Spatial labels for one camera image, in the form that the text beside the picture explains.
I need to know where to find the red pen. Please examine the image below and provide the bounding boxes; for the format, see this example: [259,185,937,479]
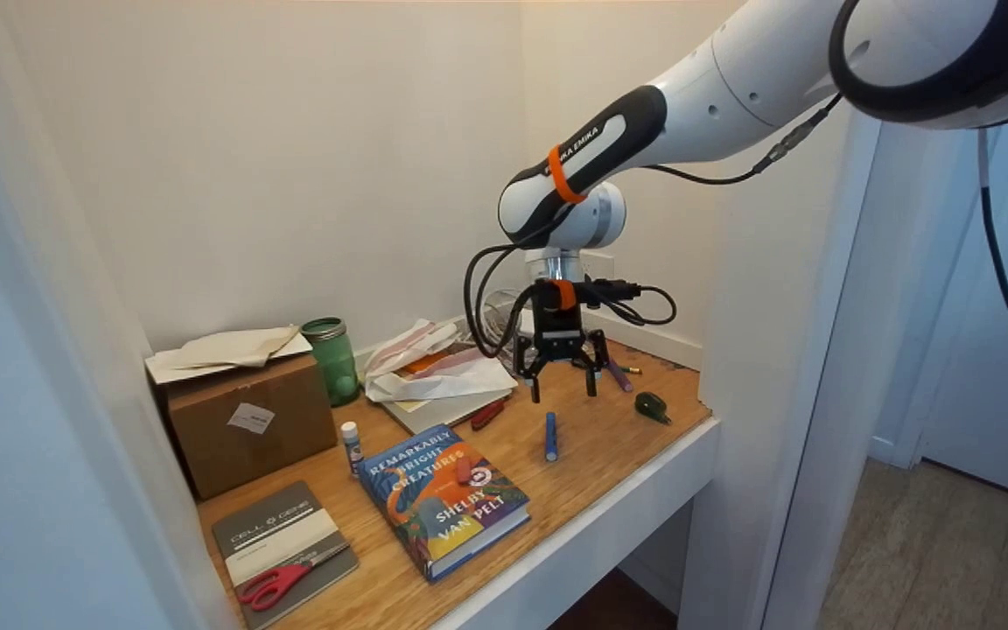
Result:
[470,399,509,432]

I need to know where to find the dark green small object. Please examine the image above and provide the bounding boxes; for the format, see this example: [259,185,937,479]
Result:
[635,392,670,423]

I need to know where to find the beige cloth on box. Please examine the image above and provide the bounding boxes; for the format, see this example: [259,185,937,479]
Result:
[146,327,313,385]

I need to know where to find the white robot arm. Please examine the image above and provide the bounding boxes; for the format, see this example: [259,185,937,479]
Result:
[496,0,1008,250]

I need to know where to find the purple pen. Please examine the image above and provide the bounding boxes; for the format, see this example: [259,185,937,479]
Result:
[606,361,635,392]

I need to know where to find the green cup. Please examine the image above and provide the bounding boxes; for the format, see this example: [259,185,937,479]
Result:
[301,319,359,405]

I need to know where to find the grey notebook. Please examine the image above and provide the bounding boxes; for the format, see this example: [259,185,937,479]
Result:
[212,484,356,630]

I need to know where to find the colourful paperback book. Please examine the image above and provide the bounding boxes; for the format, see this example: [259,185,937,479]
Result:
[356,427,530,582]

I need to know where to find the cardboard box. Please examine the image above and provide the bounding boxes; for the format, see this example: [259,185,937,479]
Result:
[154,355,335,502]

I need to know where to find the stack of papers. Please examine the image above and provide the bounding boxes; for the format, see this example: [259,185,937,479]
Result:
[359,319,516,433]

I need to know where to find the small white bottle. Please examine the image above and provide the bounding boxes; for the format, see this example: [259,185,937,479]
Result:
[341,419,364,479]

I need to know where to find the red handled scissors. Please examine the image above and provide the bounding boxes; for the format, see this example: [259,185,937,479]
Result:
[237,553,335,613]

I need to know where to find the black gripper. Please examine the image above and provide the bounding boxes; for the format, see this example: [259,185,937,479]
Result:
[516,280,609,399]

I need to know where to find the blue marker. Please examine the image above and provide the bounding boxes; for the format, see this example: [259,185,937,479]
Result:
[543,412,561,462]

